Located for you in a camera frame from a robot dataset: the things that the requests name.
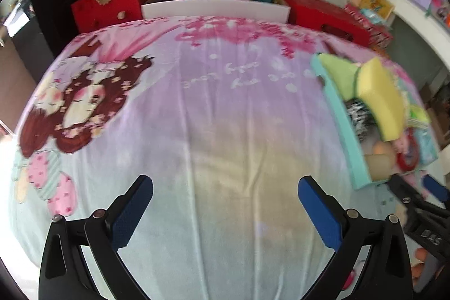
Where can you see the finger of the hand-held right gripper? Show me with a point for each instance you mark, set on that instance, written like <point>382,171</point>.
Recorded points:
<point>436,189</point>
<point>404,192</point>

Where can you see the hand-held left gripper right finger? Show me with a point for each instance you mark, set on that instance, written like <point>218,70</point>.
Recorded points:
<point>320,215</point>

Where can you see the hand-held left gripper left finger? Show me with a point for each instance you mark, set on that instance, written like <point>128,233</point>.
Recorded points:
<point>132,212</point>

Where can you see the red tape roll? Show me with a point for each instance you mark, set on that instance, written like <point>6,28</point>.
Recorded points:
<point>404,163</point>

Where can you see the beige foam block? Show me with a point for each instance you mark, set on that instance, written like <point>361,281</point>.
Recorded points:
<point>378,166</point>

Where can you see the round yellow snack packet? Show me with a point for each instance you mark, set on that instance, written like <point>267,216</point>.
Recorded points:
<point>381,147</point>

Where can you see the green tissue pack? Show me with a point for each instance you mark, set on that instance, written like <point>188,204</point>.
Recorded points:
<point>418,115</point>

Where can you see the leopard print scrunchie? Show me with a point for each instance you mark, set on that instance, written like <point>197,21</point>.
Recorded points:
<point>360,120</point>

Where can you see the teal rimmed white box lid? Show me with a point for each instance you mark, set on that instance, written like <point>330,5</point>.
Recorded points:
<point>346,131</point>

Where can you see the yellow sponge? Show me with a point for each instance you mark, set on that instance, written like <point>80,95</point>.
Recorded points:
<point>383,99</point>

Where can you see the person's right hand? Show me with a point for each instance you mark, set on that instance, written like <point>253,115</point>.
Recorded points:
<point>419,255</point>

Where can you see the white desk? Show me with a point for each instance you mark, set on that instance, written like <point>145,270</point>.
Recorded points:
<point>418,22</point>

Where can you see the light blue wipes pack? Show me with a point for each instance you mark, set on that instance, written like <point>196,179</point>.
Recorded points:
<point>372,16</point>

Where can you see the black cabinet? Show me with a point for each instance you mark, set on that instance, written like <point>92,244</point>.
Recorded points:
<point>45,22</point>

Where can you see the white board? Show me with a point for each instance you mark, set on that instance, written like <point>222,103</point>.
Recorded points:
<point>211,9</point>

